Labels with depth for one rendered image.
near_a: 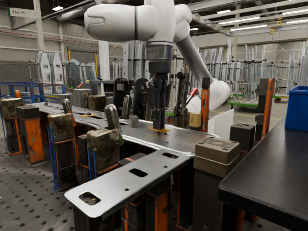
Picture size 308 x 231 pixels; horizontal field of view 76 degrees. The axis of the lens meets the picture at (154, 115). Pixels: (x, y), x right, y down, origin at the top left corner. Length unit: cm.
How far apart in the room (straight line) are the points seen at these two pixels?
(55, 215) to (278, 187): 74
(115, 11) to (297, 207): 62
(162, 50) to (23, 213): 78
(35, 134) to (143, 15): 92
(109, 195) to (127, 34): 48
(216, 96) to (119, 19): 97
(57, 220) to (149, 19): 75
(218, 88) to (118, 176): 114
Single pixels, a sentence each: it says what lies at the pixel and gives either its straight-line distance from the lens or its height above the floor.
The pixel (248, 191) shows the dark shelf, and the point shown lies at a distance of 37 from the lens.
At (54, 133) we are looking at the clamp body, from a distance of 92.
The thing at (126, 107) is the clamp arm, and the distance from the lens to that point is 102.
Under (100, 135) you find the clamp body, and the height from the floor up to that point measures 104.
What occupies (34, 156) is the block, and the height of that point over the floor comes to 75.
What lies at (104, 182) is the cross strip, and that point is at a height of 100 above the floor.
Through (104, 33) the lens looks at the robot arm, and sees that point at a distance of 68.
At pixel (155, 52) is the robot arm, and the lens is 66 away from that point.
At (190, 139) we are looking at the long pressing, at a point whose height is 100.
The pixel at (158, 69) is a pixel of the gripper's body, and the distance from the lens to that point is 66.
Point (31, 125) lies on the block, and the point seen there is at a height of 93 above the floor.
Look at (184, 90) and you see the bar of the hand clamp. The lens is 81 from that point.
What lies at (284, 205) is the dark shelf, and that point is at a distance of 36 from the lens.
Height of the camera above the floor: 121
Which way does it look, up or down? 12 degrees down
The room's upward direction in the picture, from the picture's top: straight up
